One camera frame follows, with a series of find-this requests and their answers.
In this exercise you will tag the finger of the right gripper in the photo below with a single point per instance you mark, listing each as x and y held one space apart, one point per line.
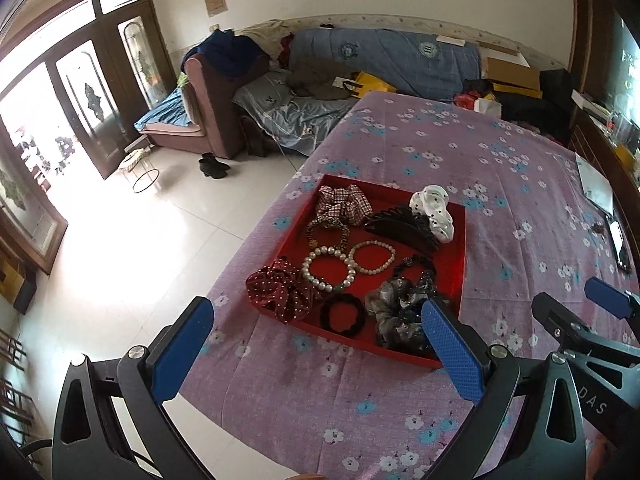
620 304

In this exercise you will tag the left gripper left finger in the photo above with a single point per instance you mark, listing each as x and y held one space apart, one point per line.
174 350

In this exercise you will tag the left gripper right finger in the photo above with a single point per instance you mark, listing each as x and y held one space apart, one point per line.
459 347

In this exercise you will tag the black scrunchie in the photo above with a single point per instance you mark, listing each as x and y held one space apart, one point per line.
416 270

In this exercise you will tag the white dotted scrunchie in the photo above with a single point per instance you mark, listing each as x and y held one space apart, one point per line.
431 203

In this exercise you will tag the red plaid scrunchie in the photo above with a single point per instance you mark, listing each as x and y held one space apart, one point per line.
348 205

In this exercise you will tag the smartphone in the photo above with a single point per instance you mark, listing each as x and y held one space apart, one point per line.
618 242

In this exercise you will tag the bronze leaf hair clip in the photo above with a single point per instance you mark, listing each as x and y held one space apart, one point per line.
600 228

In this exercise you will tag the grey floral scrunchie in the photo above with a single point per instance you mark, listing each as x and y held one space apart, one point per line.
396 306

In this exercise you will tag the white paper envelope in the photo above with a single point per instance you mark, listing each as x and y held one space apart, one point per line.
595 186

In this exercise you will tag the wooden headboard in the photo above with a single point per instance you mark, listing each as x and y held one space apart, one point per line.
589 141

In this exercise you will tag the red dotted scrunchie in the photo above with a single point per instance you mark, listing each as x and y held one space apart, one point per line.
280 290

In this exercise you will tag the red tray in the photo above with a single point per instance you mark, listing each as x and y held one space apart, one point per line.
344 263

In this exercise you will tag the black hair claw clip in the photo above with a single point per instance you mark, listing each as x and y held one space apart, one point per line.
402 225

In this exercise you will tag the black boots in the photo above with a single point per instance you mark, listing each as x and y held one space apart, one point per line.
212 167

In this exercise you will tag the cardboard box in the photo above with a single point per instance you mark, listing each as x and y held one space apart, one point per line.
508 77

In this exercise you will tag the grey patterned blanket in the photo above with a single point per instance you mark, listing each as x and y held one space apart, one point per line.
298 123

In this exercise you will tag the yellow bag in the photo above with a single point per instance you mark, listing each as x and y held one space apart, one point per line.
365 83

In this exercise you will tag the blue grey quilt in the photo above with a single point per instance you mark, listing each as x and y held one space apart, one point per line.
415 64

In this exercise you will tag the wooden glass door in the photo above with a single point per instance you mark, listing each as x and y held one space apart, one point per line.
101 64

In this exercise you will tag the blue clothes pile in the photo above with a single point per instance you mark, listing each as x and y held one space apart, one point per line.
231 55

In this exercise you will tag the small wire stool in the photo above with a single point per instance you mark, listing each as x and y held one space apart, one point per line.
138 170

